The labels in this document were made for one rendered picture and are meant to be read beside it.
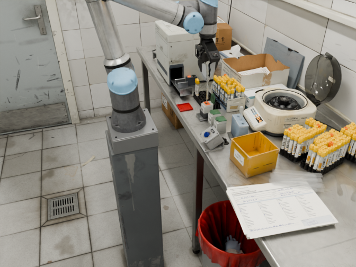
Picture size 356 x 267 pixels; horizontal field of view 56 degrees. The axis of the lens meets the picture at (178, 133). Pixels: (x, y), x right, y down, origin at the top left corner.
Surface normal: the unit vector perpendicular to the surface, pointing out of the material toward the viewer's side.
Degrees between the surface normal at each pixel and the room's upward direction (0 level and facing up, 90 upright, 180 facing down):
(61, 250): 0
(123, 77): 10
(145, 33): 90
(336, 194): 0
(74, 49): 90
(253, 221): 0
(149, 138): 90
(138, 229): 90
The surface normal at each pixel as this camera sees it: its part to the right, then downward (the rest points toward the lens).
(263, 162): 0.38, 0.51
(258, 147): -0.92, 0.22
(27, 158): -0.01, -0.83
